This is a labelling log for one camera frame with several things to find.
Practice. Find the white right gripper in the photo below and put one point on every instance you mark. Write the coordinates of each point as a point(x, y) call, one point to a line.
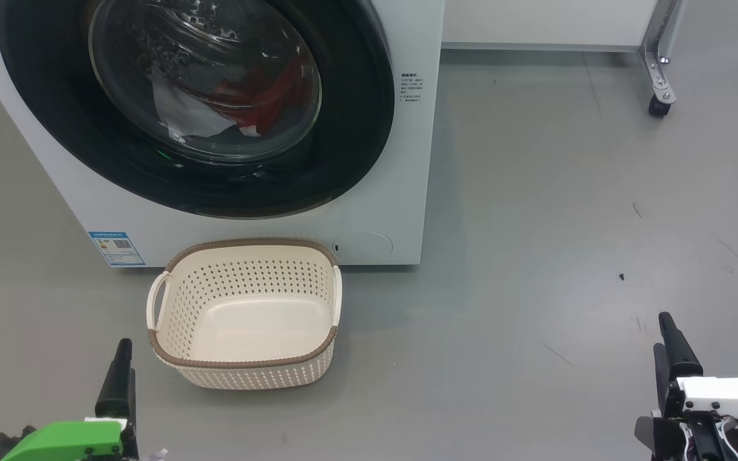
point(728, 400)

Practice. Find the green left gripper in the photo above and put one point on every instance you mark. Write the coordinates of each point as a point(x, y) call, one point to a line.
point(68, 438)

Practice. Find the round black glass washer door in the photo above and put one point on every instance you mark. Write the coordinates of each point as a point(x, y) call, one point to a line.
point(55, 128)

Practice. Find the red garment curved white stripes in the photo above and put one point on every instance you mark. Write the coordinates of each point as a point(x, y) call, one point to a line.
point(231, 95)

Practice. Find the red garment white cuff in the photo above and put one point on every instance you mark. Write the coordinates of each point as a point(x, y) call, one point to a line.
point(286, 96)

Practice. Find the cream perforated laundry basket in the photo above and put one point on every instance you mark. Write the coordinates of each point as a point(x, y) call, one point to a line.
point(247, 320)

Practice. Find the white front-load washing machine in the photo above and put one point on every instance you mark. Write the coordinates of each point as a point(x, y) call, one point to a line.
point(407, 192)

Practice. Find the shiny steel washer drum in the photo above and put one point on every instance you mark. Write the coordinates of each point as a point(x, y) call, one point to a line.
point(170, 45)

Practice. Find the blue energy label sticker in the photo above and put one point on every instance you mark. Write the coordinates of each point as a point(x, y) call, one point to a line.
point(116, 248)

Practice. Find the black caster wheel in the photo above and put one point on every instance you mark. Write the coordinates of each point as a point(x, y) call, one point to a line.
point(659, 107)

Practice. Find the round drain filter cover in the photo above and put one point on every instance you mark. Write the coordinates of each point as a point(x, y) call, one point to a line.
point(362, 246)

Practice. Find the grey metal table leg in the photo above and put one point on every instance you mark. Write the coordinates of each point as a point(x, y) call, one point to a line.
point(657, 57)

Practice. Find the white table board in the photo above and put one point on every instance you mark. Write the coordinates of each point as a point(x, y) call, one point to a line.
point(535, 22)

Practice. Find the grey text notice sticker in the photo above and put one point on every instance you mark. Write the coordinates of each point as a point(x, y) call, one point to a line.
point(410, 88)

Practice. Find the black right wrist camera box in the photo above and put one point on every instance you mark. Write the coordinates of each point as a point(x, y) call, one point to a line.
point(657, 438)

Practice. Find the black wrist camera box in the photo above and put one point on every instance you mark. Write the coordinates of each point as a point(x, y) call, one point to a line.
point(657, 438)
point(0, 448)

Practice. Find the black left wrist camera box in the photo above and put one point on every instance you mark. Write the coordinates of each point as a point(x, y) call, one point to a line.
point(0, 448)

